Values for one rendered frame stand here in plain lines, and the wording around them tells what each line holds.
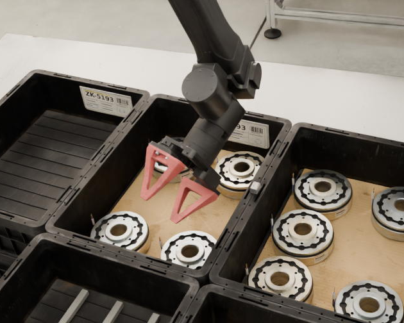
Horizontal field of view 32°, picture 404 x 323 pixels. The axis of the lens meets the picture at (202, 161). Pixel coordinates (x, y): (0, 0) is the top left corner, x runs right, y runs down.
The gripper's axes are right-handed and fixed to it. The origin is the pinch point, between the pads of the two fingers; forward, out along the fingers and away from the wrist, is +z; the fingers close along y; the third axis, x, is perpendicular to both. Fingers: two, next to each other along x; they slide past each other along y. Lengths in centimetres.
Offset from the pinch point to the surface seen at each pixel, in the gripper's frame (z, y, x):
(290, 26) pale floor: -117, 170, 120
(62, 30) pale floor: -60, 138, 213
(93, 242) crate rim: 10.4, 1.6, 8.4
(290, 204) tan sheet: -14.3, 26.2, -4.9
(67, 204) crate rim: 7.8, 3.1, 19.3
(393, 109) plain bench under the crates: -52, 60, 4
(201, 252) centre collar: 2.1, 13.3, -2.3
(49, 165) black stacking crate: 3.3, 15.9, 41.2
